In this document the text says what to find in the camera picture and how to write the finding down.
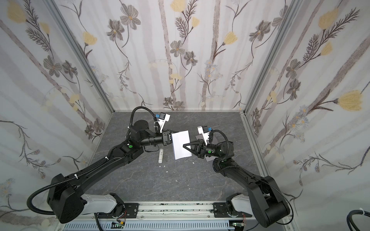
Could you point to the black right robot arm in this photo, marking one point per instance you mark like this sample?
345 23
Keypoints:
264 199

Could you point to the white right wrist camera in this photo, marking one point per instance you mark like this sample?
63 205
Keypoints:
204 131

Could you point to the blue bordered letter paper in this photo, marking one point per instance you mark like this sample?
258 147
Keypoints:
178 140

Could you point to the black cable bundle corner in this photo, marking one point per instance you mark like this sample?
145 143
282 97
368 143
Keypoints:
358 220

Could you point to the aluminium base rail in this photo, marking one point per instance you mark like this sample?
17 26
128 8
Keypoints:
104 205

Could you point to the white glue stick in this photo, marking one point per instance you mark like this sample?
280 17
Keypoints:
161 153

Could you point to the white slotted cable duct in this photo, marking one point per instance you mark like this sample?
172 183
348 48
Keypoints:
172 225

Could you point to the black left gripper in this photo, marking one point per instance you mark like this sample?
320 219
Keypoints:
166 138

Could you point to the grey paper envelope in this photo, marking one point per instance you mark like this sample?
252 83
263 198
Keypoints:
215 141

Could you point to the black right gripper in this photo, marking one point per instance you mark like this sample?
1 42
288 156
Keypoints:
199 148

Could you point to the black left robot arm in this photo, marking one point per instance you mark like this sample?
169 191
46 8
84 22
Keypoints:
65 199

